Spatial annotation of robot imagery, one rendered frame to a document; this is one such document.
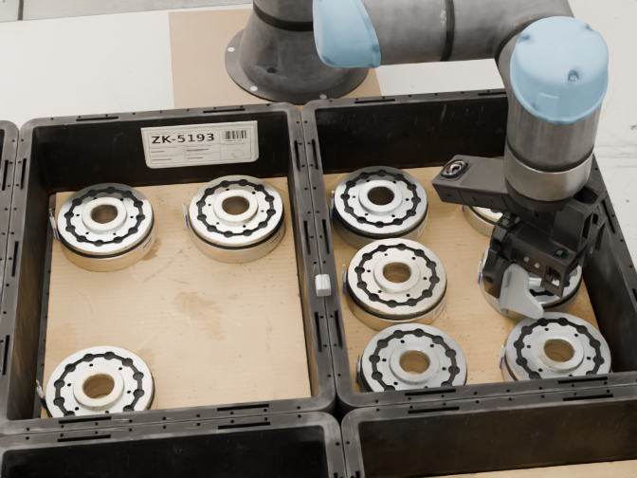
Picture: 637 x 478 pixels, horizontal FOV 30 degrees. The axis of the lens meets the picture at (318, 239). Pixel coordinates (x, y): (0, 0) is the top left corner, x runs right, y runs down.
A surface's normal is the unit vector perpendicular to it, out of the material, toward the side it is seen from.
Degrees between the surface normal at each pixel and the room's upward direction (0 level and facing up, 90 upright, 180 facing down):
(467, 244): 0
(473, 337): 0
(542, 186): 95
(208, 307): 0
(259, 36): 69
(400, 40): 77
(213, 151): 90
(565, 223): 96
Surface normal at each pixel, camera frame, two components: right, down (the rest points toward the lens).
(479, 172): -0.48, -0.73
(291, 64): -0.13, 0.45
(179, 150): 0.10, 0.74
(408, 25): 0.15, 0.28
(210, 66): 0.04, -0.71
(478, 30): 0.15, 0.51
